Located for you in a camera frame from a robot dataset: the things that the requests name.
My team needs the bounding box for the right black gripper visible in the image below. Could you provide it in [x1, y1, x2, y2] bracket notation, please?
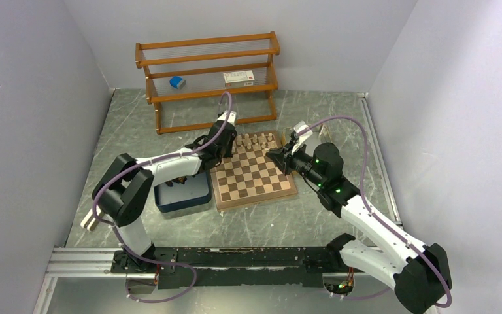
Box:
[267, 139, 326, 188]

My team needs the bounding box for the light queen chess piece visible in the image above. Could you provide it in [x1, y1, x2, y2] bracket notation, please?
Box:
[243, 133, 252, 147]

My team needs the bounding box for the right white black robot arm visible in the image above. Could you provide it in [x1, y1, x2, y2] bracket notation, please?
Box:
[266, 143, 452, 313]

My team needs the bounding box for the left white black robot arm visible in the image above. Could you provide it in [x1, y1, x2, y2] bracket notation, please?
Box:
[92, 113, 236, 272]

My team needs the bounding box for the wooden chess board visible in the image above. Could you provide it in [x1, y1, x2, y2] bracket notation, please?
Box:
[210, 130, 297, 211]

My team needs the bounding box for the blue metal tin tray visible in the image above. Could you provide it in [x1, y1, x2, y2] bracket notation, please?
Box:
[154, 172, 212, 213]

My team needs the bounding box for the gold metal tin tray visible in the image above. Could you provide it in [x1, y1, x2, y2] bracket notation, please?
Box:
[281, 124, 333, 155]

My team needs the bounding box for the blue eraser block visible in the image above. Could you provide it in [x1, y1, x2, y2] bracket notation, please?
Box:
[169, 76, 186, 90]

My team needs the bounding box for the white red card box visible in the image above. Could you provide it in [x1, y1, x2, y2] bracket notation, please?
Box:
[223, 70, 255, 88]

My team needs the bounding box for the wooden two-tier shelf rack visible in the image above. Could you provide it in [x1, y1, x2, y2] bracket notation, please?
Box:
[135, 31, 280, 134]

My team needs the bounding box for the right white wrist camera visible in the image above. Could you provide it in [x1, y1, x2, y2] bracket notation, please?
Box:
[288, 121, 313, 154]

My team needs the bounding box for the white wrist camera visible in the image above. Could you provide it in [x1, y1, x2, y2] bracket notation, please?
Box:
[216, 111, 237, 126]
[288, 121, 313, 154]

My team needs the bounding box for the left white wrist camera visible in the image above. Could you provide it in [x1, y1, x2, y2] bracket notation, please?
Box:
[216, 111, 237, 126]

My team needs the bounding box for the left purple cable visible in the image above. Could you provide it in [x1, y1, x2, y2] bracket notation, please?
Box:
[92, 91, 233, 270]

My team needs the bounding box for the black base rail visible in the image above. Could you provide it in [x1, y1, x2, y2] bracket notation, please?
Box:
[110, 247, 349, 289]

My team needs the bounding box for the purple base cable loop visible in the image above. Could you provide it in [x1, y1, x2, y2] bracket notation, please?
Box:
[124, 260, 199, 304]

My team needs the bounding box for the aluminium frame rail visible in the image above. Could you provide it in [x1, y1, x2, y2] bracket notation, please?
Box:
[34, 247, 126, 314]

